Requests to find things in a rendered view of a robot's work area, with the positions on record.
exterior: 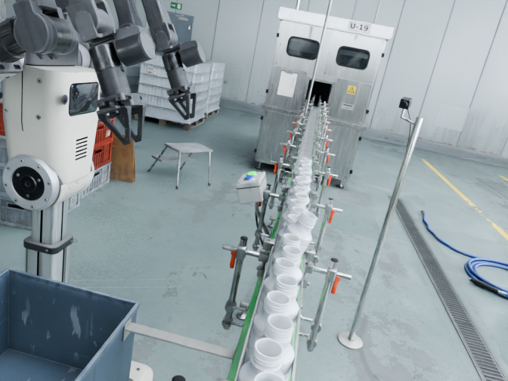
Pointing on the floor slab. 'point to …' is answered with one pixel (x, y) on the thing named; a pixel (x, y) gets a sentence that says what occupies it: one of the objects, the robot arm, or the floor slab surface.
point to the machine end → (323, 83)
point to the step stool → (181, 156)
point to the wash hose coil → (476, 267)
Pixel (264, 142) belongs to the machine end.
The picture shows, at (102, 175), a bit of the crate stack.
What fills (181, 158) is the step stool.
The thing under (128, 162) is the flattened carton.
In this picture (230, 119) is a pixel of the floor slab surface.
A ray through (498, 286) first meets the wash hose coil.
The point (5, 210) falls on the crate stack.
